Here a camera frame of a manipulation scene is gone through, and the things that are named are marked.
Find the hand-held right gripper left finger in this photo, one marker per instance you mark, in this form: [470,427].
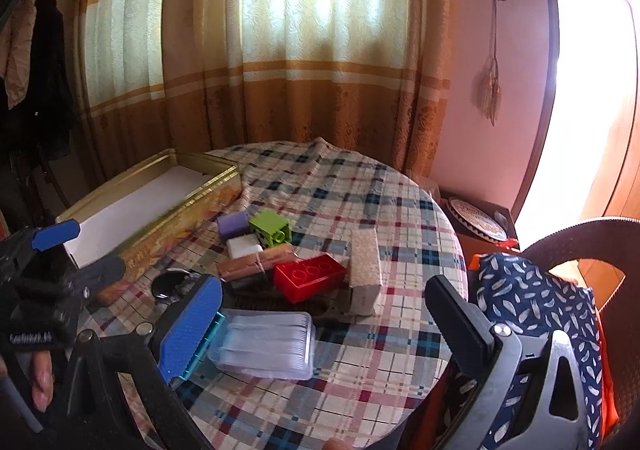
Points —
[190,327]

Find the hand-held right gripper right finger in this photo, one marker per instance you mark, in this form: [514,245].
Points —
[457,320]

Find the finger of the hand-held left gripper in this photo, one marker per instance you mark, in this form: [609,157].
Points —
[52,235]
[100,275]

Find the teal toy block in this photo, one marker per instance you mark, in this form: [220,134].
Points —
[209,342]

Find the clear plastic box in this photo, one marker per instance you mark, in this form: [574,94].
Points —
[270,340]

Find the pink box with rubber band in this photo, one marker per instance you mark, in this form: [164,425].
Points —
[250,265]

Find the white block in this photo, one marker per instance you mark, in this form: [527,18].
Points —
[245,247]

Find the gold tin box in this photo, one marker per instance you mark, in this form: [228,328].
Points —
[150,190]

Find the purple toy block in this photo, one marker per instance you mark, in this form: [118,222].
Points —
[232,225]

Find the green football toy block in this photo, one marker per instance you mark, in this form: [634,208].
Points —
[267,225]

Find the red toy brick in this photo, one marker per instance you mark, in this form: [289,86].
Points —
[310,280]

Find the person's left hand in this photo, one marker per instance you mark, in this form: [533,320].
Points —
[42,380]

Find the wooden side table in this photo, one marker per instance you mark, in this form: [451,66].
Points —
[465,250]

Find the blue feather print cloth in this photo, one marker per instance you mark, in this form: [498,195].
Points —
[525,295]

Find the decorative round plate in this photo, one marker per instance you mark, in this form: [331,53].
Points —
[475,222]

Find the black hanging coat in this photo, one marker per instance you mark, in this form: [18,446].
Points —
[50,79]

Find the beige quilted jacket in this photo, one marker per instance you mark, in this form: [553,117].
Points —
[17,54]

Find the hanging tassel ornament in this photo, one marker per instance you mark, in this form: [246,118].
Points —
[490,89]

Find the orange and cream curtain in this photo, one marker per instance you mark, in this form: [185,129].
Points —
[300,79]

